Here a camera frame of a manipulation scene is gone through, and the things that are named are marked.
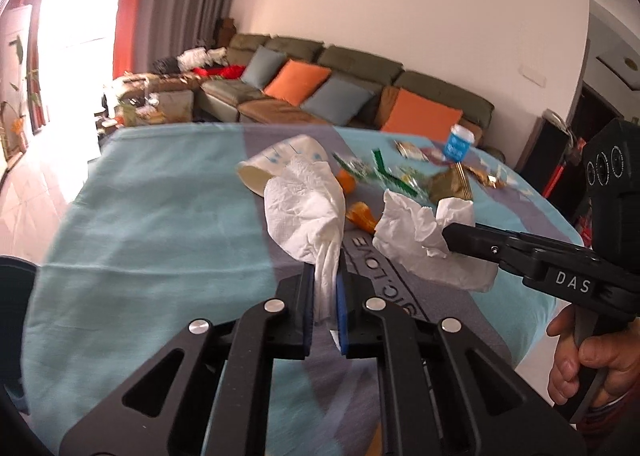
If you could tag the blue-grey cushion far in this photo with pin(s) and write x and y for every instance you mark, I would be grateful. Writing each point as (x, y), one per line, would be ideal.
(263, 67)

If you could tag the cluttered coffee table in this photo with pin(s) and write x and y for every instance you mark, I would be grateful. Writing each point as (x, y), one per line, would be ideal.
(147, 109)

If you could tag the white patterned paper cup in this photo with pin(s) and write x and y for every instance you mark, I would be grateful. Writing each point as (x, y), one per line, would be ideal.
(256, 171)

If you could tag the green sectional sofa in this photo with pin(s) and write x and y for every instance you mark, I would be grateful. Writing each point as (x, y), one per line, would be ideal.
(233, 101)

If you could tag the white wall switch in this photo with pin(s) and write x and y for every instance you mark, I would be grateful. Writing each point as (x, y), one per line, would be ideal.
(533, 75)

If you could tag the blue-grey cushion near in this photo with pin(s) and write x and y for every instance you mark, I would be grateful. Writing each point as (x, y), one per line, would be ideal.
(337, 101)

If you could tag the pile of clothes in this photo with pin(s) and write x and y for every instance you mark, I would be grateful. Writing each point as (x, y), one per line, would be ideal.
(201, 61)

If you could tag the orange cushion near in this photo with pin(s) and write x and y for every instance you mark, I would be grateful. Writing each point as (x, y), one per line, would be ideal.
(412, 114)

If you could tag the yellow snack packet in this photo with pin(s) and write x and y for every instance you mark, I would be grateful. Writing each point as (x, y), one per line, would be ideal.
(410, 151)

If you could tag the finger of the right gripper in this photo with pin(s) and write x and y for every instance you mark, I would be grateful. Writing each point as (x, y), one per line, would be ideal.
(521, 254)

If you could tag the gold foil wrapper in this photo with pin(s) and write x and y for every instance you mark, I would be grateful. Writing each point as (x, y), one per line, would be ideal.
(451, 183)

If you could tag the black red scooter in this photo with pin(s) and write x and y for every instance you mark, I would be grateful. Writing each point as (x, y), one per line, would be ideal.
(552, 156)

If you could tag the person's right hand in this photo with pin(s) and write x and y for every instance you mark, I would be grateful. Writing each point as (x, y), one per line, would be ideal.
(617, 352)

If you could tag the teal patterned tablecloth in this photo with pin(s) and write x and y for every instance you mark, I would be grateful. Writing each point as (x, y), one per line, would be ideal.
(164, 232)

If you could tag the small orange peel piece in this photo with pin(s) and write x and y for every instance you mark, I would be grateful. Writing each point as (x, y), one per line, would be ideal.
(361, 216)

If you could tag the orange and grey curtain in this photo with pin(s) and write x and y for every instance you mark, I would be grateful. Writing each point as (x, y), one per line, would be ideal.
(147, 30)

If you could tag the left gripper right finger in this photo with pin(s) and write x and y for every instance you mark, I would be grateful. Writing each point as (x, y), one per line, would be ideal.
(443, 390)

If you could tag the blue white-lidded cup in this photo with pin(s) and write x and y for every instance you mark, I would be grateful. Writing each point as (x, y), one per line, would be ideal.
(458, 143)

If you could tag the orange cushion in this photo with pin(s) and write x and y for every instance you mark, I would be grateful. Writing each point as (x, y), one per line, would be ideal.
(296, 81)
(412, 114)

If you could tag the blue-grey cushion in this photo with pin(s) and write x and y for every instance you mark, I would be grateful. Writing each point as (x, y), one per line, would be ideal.
(263, 67)
(337, 101)

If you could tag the left red grey curtain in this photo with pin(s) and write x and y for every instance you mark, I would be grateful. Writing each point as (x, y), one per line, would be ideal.
(38, 116)

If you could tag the orange cushion far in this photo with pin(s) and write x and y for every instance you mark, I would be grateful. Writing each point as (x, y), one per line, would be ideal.
(296, 81)

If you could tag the small gold candy wrapper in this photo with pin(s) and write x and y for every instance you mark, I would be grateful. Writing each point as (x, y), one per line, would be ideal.
(484, 178)

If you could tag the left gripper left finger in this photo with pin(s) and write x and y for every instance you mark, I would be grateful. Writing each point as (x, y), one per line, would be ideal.
(207, 390)

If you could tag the dark red snack packet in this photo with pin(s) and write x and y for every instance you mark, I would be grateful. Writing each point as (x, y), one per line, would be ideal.
(435, 156)

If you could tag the tall green potted plant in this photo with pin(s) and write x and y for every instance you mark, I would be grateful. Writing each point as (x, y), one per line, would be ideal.
(19, 97)

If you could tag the green snack wrapper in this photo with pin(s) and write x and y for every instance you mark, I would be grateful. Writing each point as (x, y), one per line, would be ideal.
(404, 180)

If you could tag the teal trash bin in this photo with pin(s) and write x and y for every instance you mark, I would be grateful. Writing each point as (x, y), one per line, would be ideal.
(17, 280)

